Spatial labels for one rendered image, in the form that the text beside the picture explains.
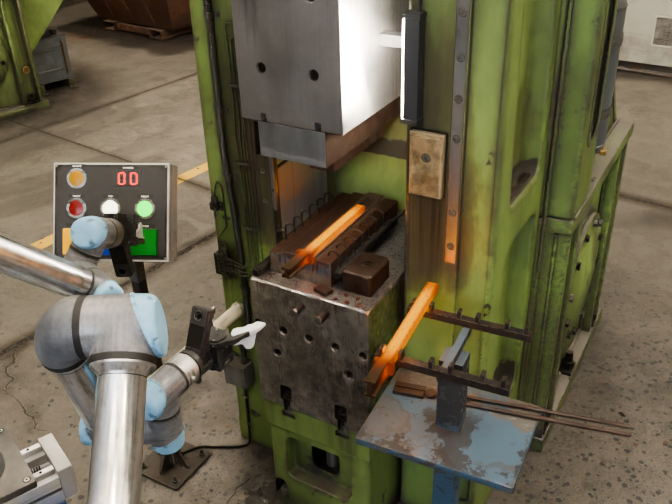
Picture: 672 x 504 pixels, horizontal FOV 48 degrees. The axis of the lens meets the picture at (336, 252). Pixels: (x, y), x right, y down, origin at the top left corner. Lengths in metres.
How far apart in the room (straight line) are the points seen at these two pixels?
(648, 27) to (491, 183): 5.27
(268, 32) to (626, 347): 2.25
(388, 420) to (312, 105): 0.81
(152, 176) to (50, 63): 5.04
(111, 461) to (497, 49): 1.16
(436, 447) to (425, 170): 0.68
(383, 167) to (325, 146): 0.55
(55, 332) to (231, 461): 1.58
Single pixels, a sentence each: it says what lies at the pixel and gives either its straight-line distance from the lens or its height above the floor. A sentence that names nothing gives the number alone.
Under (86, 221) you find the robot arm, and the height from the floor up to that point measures 1.25.
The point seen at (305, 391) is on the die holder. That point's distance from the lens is 2.25.
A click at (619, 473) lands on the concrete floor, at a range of 2.92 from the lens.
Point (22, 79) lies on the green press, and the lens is 6.71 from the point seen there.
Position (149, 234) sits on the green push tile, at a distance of 2.17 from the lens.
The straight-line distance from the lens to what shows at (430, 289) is 1.94.
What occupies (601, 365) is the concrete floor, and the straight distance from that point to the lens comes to 3.37.
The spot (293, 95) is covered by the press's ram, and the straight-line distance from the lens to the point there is 1.86.
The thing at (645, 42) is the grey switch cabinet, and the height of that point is 0.28.
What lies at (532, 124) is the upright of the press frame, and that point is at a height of 1.27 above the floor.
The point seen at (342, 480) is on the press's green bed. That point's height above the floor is 0.18.
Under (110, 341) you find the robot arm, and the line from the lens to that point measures 1.35.
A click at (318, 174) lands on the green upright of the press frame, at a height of 1.05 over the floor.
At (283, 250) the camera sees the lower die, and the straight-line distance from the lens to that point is 2.09.
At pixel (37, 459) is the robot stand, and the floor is 0.75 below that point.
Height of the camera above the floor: 2.03
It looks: 30 degrees down
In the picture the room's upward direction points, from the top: 2 degrees counter-clockwise
